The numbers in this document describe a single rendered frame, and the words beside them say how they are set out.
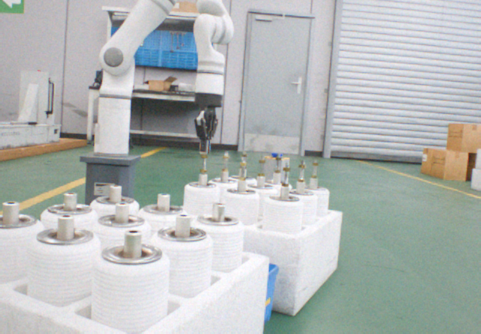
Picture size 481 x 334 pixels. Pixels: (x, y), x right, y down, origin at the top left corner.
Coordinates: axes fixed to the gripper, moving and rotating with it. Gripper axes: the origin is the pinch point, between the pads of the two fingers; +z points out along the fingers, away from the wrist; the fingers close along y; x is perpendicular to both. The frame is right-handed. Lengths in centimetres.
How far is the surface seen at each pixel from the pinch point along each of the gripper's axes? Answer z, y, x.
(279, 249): 20.6, -13.2, -24.5
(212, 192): 11.5, -2.8, -3.9
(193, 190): 11.3, -4.7, 0.6
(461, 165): 19, 361, -154
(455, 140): -7, 372, -148
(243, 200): 11.8, -6.9, -13.4
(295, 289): 28.9, -14.1, -29.0
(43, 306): 18, -63, -3
